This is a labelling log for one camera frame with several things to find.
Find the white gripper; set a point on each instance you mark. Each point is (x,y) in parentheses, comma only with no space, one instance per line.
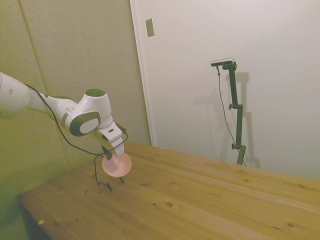
(116,136)

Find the pink plastic bowl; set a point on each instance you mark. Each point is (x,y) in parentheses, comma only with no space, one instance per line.
(118,167)

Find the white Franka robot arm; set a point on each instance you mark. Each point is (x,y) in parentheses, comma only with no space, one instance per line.
(15,100)

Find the small yellow paper scrap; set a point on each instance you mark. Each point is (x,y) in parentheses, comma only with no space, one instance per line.
(41,221)

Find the white door frame trim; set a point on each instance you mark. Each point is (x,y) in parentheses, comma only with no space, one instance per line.
(141,75)

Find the grey wall plate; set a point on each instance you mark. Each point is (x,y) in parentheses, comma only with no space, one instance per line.
(150,27)

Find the black articulated camera stand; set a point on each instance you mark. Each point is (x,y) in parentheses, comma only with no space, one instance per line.
(239,125)

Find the grey stereo camera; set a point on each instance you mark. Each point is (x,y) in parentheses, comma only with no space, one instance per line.
(222,62)

